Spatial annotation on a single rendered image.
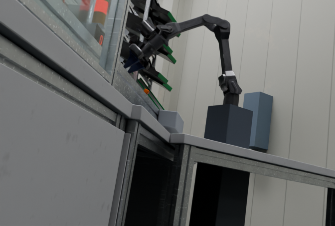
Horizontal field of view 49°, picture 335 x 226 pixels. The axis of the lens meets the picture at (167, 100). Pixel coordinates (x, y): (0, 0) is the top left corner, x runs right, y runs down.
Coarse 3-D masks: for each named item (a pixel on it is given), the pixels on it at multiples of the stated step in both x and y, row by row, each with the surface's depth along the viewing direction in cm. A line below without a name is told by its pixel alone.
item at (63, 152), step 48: (0, 0) 31; (0, 48) 34; (48, 48) 40; (0, 96) 33; (48, 96) 42; (96, 96) 58; (0, 144) 34; (48, 144) 43; (96, 144) 59; (0, 192) 35; (48, 192) 45; (96, 192) 61
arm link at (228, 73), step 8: (216, 32) 167; (224, 32) 164; (224, 40) 165; (224, 48) 164; (224, 56) 163; (224, 64) 163; (224, 72) 162; (232, 72) 162; (224, 80) 160; (224, 88) 162
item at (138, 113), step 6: (132, 108) 76; (138, 108) 76; (144, 108) 78; (132, 114) 76; (138, 114) 76; (144, 114) 78; (150, 114) 84; (138, 120) 77; (144, 120) 79; (150, 120) 85; (156, 120) 91; (144, 126) 85; (150, 126) 85; (156, 126) 92; (162, 126) 100; (156, 132) 93; (162, 132) 101; (168, 132) 112; (162, 138) 104; (168, 138) 113; (138, 150) 174; (144, 156) 221; (150, 156) 211
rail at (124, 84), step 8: (120, 64) 84; (120, 72) 85; (120, 80) 86; (128, 80) 92; (120, 88) 86; (128, 88) 93; (136, 88) 100; (128, 96) 93; (136, 96) 101; (144, 96) 110; (136, 104) 102; (144, 104) 111; (152, 104) 122; (152, 112) 123
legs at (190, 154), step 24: (192, 168) 112; (216, 168) 148; (240, 168) 123; (264, 168) 131; (288, 168) 137; (168, 192) 111; (216, 192) 145; (240, 192) 150; (168, 216) 108; (192, 216) 153; (216, 216) 142; (240, 216) 149
